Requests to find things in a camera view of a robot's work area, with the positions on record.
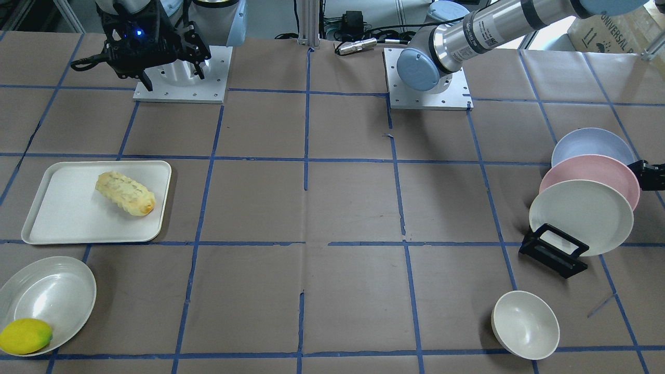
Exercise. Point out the cream bowl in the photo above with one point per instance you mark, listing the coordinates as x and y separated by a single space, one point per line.
525 325

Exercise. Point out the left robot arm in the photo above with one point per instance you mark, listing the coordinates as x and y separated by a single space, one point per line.
438 50

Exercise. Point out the white round plate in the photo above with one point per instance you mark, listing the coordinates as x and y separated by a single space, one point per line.
60 291

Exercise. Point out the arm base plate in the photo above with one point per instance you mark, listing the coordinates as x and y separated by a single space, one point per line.
450 94
178 82

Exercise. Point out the cardboard box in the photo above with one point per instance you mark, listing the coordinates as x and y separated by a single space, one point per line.
628 33

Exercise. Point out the blue plate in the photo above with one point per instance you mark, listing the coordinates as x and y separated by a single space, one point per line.
591 140

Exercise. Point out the yellow lemon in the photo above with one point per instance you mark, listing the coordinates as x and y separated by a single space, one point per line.
25 336

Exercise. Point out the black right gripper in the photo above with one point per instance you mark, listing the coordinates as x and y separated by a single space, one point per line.
167 32

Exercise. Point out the silver cylinder connector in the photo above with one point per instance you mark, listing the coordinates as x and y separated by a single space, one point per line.
351 47

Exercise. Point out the yellow bread loaf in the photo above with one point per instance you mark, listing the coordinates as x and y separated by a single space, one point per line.
128 194

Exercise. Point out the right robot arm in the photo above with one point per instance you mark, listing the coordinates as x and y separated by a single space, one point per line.
221 23

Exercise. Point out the cream plate in rack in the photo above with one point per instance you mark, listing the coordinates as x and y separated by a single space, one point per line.
591 212

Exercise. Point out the black dish rack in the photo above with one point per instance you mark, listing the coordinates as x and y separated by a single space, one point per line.
562 252

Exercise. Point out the pink plate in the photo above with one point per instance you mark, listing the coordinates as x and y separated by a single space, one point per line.
597 168

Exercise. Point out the black power adapter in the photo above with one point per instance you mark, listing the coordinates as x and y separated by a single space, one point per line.
352 21

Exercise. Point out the cream rectangular tray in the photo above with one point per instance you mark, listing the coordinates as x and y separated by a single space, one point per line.
67 208

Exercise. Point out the aluminium frame post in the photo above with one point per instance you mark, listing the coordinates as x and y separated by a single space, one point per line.
308 21

